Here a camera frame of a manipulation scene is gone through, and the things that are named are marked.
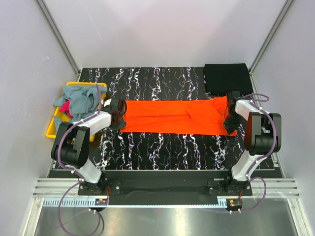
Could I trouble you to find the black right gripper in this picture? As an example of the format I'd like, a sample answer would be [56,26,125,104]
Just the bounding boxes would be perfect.
[223,112,244,135]

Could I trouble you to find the orange t-shirt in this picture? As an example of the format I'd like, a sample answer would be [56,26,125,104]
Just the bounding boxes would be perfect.
[121,96,237,136]

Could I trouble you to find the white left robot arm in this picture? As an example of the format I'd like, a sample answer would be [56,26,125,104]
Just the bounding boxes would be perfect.
[51,111,126,195]

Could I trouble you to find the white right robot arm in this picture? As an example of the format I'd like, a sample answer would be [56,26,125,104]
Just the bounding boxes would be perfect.
[222,98,282,195]

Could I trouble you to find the grey-blue crumpled t-shirt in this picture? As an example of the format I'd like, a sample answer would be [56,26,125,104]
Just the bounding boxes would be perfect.
[53,84,107,122]

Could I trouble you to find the folded black t-shirt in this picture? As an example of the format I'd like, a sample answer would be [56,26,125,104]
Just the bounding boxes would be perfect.
[203,63,253,95]

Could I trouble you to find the pink crumpled garment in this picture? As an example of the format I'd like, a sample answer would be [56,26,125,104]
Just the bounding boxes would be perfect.
[60,100,73,118]

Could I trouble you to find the yellow plastic bin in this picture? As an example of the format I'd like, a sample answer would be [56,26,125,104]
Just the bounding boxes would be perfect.
[46,82,107,139]

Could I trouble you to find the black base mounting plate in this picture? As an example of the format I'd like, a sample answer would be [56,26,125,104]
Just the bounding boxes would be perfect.
[78,170,252,203]

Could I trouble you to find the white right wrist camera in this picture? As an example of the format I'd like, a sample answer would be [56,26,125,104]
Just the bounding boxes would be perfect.
[227,91,241,109]

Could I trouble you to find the aluminium frame rail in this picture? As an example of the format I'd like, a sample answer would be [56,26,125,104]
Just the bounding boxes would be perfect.
[43,197,228,208]

